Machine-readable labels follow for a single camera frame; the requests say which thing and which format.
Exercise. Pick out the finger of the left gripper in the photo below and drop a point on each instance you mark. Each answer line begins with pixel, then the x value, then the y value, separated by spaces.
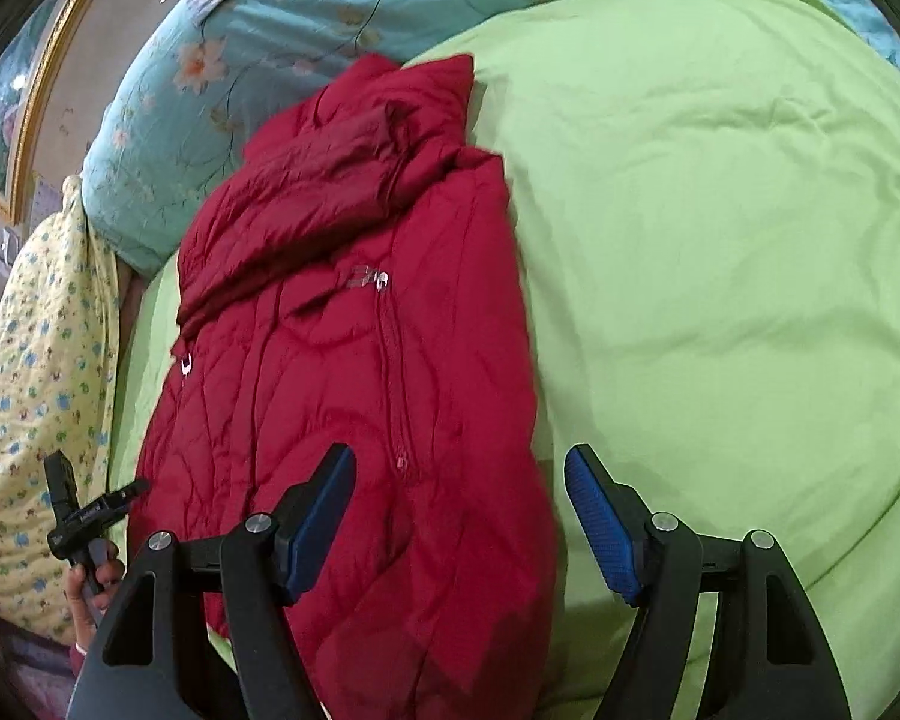
pixel 121 499

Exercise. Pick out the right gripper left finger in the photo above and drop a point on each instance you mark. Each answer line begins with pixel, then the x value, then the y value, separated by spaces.
pixel 198 629

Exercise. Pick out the red puffer jacket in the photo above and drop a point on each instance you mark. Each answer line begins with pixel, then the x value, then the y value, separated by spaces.
pixel 356 281

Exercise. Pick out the left forearm pink sleeve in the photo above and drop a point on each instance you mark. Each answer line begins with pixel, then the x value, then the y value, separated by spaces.
pixel 77 657

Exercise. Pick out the person's left hand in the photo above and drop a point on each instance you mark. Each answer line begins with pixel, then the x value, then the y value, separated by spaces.
pixel 87 607

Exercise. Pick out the yellow floral blanket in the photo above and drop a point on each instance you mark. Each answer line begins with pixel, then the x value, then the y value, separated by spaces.
pixel 59 350

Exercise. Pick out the gold framed picture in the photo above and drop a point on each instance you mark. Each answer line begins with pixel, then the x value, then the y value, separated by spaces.
pixel 33 43

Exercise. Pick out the teal floral quilt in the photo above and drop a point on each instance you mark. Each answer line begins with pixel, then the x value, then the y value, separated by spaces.
pixel 193 95

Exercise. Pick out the light green bed sheet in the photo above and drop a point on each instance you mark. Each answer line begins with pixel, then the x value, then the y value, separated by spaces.
pixel 705 198

